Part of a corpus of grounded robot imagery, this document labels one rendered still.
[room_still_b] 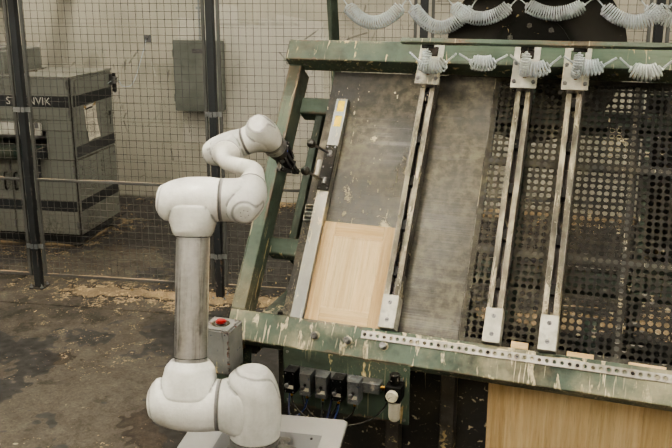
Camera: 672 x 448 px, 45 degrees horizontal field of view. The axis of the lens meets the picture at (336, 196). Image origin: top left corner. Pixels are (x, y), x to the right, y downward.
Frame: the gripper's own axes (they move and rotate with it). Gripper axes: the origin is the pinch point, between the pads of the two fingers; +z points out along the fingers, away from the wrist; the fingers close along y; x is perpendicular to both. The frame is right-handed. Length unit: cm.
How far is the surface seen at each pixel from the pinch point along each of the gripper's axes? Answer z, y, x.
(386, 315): 8, 52, 46
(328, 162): 10.4, -8.1, 10.1
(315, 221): 11.4, 17.4, 9.5
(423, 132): 8, -23, 48
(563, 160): 8, -15, 103
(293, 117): 14.3, -29.5, -11.5
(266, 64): 365, -253, -212
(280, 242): 18.9, 25.6, -6.7
